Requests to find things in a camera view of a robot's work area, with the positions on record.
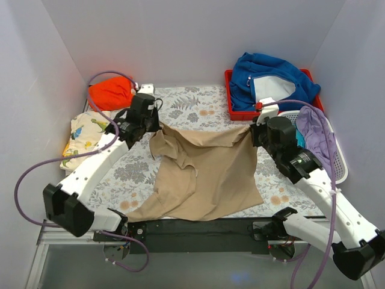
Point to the dinosaur print folded t shirt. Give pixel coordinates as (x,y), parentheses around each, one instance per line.
(86,131)

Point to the aluminium frame rail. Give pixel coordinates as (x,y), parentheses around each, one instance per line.
(51,236)

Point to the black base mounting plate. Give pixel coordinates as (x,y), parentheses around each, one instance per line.
(222,235)

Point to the blue white hoodie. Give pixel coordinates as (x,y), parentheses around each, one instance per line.
(259,76)

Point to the beige t shirt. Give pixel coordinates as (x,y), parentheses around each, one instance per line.
(202,176)

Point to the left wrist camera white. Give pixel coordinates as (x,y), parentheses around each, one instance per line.
(144,88)

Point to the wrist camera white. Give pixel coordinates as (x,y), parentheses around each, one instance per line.
(144,88)
(267,108)

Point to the teal t shirt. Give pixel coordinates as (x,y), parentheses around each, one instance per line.
(300,139)

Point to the red plastic tray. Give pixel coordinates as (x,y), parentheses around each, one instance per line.
(249,115)

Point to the orange folded t shirt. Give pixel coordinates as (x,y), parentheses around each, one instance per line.
(111,94)

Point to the floral table cloth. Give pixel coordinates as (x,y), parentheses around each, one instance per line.
(130,181)

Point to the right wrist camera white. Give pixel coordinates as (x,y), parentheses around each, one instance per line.
(267,108)

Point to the white perforated laundry basket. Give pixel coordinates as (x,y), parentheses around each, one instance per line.
(340,165)

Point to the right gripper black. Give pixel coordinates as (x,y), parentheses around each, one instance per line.
(258,136)

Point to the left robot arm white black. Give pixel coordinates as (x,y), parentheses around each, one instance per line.
(65,203)

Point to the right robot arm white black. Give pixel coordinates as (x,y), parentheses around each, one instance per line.
(354,243)

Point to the purple t shirt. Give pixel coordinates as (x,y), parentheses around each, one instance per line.
(313,126)

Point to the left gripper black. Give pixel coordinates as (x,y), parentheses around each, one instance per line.
(151,123)

